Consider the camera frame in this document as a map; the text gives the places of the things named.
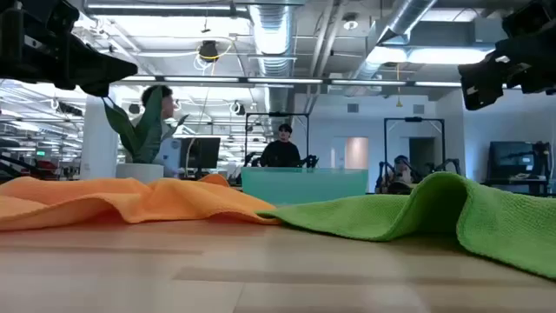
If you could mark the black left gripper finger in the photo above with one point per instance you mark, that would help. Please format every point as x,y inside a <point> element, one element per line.
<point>97,89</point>
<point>100,67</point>

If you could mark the dark desk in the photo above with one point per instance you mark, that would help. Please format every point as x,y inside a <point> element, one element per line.
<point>521,181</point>

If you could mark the person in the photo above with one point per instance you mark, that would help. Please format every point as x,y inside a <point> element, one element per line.
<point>280,156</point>
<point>400,161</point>
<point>168,106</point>

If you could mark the wall air vent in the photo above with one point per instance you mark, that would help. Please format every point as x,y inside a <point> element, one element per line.
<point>353,108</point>
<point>418,108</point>

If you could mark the white plant pot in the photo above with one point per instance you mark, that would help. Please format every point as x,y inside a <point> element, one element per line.
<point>139,171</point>

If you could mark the black ceiling device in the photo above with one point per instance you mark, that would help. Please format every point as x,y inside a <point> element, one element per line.
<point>209,50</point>

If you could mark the teal plastic basket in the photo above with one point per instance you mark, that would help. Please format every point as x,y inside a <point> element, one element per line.
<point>304,184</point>

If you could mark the black computer monitor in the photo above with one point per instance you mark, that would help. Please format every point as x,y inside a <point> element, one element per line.
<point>508,158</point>
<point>204,152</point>

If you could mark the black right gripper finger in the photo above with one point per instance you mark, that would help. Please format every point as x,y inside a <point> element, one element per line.
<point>480,82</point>

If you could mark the orange microfiber towel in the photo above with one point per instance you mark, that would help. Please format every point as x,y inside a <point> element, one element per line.
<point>87,200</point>

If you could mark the green microfiber towel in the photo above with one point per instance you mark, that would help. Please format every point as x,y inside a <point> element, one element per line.
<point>499,226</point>

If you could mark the green snake plant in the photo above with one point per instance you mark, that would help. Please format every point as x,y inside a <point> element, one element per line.
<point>145,139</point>

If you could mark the black station frame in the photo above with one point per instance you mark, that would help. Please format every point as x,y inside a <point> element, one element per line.
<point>412,119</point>
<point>278,114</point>

